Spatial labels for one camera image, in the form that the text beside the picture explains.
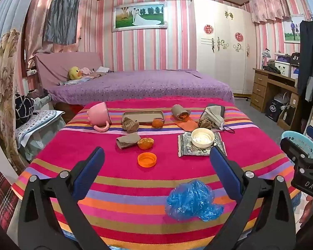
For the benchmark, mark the white power strip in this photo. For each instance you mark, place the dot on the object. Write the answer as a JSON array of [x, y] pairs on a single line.
[[31, 72]]

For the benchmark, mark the white helmet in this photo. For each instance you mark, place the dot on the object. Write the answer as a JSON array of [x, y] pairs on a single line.
[[281, 99]]

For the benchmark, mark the dark cloth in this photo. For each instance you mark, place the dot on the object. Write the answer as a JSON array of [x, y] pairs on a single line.
[[272, 69]]

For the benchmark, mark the yellow duck plush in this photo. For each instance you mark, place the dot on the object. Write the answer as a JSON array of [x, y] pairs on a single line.
[[74, 73]]

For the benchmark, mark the orange fruit front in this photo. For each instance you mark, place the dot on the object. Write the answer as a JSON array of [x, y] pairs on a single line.
[[145, 143]]

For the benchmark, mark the black white patterned bag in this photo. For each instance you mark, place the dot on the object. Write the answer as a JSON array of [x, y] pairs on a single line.
[[23, 108]]

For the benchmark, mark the blue plastic shoe cover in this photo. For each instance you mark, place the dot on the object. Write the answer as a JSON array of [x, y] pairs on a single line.
[[190, 200]]

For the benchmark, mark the brown paper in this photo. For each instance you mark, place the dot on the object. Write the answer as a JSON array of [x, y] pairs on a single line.
[[130, 125], [205, 123]]

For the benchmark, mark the orange plastic bag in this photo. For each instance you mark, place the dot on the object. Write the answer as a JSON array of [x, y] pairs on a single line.
[[187, 125]]

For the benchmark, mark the framed wedding picture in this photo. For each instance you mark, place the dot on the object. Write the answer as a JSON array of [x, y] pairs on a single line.
[[139, 15]]

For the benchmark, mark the hanging dark clothes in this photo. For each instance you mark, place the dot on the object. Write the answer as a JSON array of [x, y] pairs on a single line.
[[308, 57]]

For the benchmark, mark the tan phone case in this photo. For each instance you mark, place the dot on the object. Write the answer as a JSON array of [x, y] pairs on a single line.
[[143, 117]]

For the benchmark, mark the cardboard tube piece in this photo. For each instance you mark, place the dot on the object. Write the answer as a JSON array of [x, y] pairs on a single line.
[[128, 140]]

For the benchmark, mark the orange bottle cap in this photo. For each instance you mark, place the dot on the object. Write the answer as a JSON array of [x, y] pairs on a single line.
[[147, 159]]

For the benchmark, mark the dark grey wallet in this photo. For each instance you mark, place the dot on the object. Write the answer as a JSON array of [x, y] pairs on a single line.
[[221, 112]]

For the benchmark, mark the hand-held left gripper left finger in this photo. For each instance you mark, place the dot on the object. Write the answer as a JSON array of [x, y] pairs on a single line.
[[90, 169]]

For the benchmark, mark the cardboard box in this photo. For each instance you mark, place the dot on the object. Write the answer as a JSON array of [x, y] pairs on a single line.
[[288, 117]]

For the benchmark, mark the light blue plastic basket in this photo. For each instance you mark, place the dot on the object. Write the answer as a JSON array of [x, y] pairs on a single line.
[[302, 143]]

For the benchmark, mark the polka dot cushion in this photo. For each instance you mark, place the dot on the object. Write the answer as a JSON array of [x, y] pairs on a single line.
[[39, 122]]

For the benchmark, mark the grey face mask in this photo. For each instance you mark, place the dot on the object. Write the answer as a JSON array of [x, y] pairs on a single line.
[[211, 114]]

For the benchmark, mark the whole orange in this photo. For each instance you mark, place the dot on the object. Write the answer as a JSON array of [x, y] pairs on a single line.
[[157, 123]]

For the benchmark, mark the red plaid cloth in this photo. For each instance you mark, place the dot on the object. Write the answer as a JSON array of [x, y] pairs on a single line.
[[3, 200]]

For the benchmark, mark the white cloth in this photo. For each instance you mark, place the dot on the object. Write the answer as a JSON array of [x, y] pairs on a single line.
[[103, 69]]

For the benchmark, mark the pink cup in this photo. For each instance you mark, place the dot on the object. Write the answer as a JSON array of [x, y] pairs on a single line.
[[98, 114]]

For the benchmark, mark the pink plush toy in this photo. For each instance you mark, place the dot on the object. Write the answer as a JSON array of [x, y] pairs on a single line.
[[85, 70]]

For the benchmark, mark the purple dotted bedspread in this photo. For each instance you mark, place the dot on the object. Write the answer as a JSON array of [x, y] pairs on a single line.
[[146, 86]]

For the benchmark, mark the purple box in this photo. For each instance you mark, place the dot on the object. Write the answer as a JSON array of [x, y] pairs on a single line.
[[284, 56]]

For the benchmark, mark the white bowl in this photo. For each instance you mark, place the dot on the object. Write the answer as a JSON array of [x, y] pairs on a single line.
[[202, 138]]

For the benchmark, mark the white wardrobe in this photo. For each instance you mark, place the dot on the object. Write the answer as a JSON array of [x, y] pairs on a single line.
[[221, 57]]

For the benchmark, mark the grey snack wrapper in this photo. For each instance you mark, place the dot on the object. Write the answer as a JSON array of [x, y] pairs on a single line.
[[185, 148]]

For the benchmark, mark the pink shiny curtain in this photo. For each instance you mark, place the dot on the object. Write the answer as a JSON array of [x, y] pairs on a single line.
[[36, 26]]

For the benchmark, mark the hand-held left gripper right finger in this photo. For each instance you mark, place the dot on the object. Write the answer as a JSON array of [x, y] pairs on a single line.
[[225, 172]]

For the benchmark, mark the pink bed headboard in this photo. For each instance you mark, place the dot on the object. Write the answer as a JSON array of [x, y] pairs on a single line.
[[55, 65]]

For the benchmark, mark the white storage box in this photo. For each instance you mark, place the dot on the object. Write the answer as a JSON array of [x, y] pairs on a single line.
[[282, 69]]

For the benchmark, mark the pink floral valance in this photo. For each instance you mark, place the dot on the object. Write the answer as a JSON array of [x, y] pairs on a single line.
[[268, 5]]

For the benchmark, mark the wooden desk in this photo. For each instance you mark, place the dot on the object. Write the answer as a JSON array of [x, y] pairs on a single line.
[[260, 88]]

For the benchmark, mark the grey window curtain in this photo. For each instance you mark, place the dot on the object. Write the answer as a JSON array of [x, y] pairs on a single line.
[[61, 13]]

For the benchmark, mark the red striped blanket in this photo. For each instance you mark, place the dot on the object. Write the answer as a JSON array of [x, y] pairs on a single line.
[[146, 185]]

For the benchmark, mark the person's right hand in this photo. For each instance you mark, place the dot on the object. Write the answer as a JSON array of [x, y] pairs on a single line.
[[306, 211]]

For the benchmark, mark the framed couple photo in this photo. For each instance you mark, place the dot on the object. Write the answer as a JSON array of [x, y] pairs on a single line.
[[293, 30]]

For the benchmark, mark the black printed bag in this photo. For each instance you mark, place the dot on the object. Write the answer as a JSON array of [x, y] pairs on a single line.
[[295, 59]]

